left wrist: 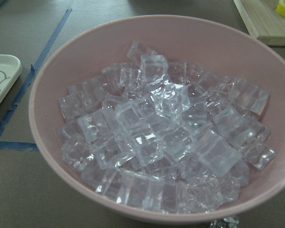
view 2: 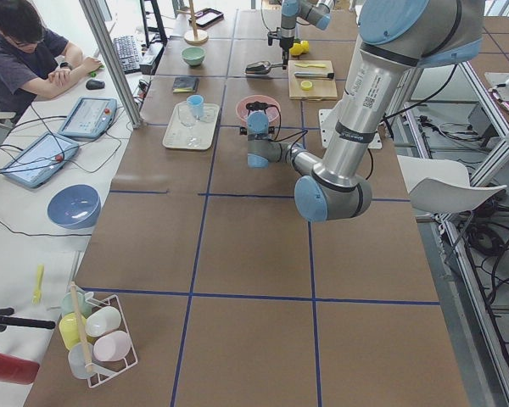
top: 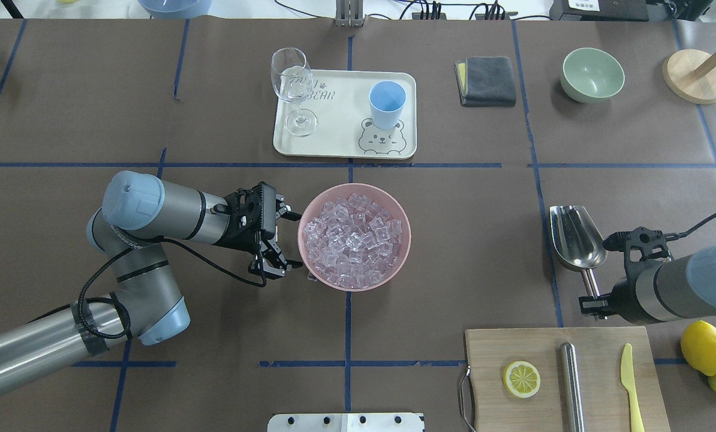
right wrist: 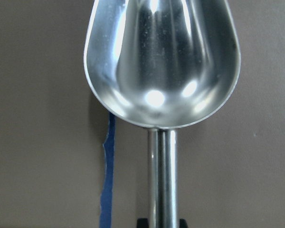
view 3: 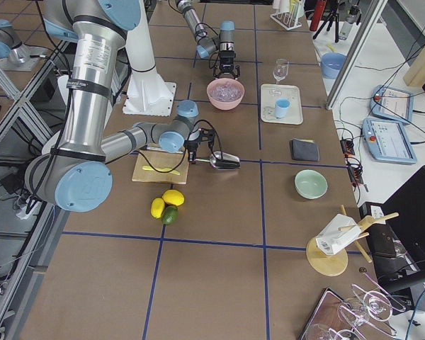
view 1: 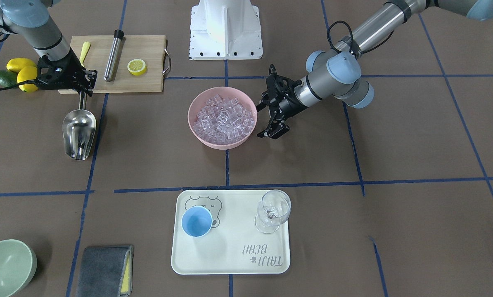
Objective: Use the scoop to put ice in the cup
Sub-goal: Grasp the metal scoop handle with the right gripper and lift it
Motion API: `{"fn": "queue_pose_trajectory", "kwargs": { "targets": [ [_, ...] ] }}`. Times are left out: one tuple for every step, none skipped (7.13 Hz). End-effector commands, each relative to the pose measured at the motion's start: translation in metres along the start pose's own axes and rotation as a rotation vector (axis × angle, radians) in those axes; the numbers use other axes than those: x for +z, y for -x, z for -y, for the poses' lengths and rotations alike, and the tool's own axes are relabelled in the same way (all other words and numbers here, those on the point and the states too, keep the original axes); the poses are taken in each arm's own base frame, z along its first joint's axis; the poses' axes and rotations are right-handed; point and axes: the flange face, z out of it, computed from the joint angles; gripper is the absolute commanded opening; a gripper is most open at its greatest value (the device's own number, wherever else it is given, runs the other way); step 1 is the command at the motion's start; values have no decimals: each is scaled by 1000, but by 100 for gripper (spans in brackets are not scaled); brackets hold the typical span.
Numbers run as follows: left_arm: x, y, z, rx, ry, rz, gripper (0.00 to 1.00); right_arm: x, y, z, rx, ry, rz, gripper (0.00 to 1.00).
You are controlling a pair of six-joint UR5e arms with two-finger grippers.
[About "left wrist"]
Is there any pink bowl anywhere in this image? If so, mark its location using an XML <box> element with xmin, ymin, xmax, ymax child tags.
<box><xmin>28</xmin><ymin>15</ymin><xmax>285</xmax><ymax>225</ymax></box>

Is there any clear ice cubes pile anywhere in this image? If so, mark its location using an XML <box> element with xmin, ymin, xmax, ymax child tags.
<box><xmin>57</xmin><ymin>41</ymin><xmax>276</xmax><ymax>214</ymax></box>

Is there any cream bear tray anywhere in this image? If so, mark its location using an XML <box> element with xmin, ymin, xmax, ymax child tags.
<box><xmin>0</xmin><ymin>54</ymin><xmax>22</xmax><ymax>104</ymax></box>

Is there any wooden cutting board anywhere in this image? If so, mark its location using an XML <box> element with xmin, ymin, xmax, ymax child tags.
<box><xmin>234</xmin><ymin>0</ymin><xmax>285</xmax><ymax>47</ymax></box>

